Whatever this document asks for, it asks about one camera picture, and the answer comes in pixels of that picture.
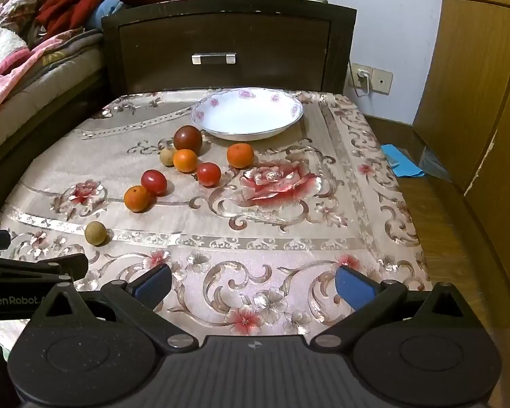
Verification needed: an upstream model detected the large dark red tomato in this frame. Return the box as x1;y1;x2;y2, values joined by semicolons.
173;125;203;154

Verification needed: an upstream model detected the dark wooden drawer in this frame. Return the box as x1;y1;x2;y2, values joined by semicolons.
118;19;333;94

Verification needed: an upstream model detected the blue cloth on floor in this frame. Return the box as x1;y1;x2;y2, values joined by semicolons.
380;144;426;178

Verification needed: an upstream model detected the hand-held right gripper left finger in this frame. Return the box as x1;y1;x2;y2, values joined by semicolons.
32;263;196;353

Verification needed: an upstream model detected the floral beige tablecloth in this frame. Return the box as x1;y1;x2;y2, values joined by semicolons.
0;88;433;349

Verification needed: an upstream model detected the wooden wardrobe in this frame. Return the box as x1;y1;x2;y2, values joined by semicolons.
412;0;510;307

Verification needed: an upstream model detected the white fleece blanket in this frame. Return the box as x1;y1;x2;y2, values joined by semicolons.
0;28;29;75

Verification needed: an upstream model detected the white charger plug with cable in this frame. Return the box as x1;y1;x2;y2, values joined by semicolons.
352;69;371;99

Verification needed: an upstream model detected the dark wooden bed frame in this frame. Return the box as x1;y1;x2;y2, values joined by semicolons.
0;68;111;230

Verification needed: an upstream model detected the dark wooden nightstand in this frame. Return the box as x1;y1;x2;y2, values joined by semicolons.
101;0;358;96

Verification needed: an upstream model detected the bed with blankets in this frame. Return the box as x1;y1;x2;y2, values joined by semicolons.
0;29;107;162

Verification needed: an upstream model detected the orange tangerine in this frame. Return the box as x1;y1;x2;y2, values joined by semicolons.
123;185;151;213
226;142;255;169
173;149;198;173

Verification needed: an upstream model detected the silver drawer handle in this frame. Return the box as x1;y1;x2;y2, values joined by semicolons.
191;52;237;66

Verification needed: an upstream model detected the white floral plate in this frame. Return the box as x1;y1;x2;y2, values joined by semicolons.
190;87;304;141

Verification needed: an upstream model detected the beige wall socket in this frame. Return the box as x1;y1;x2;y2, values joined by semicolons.
350;62;394;94

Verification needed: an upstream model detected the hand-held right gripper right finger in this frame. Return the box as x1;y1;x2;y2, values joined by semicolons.
310;265;479;351

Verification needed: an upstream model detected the small red tomato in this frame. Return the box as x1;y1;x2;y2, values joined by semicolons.
196;162;222;188
140;169;168;197

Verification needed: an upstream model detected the red cloth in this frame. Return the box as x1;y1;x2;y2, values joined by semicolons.
36;0;171;40

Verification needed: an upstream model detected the pink blanket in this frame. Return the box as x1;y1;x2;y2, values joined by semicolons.
0;45;58;130

